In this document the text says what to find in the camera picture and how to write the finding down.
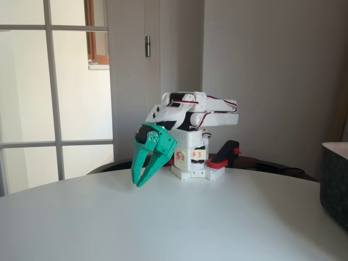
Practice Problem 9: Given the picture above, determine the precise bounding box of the dark grey felt basket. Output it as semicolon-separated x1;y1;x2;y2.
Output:
319;141;348;226

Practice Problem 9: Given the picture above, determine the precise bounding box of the yellow note marked 5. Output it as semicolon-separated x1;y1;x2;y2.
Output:
174;148;187;164

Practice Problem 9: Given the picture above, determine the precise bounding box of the dark brown wooden chair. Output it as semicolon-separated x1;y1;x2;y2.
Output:
232;155;319;183
86;158;134;175

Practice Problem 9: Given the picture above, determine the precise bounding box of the yellow note marked F3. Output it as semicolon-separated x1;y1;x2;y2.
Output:
191;147;207;161

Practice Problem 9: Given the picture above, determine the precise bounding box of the metal door hinge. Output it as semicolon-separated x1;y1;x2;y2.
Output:
144;35;152;58

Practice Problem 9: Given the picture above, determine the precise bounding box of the white glazed door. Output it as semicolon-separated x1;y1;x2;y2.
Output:
0;0;115;197

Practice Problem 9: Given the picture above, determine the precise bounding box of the red white black servo cable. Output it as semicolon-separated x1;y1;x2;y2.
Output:
167;95;240;115
189;110;215;130

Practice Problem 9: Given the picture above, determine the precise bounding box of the brown wooden window frame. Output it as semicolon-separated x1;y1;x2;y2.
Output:
85;0;110;71

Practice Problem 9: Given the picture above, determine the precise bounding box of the thin black cable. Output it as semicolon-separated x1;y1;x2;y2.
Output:
279;166;305;175

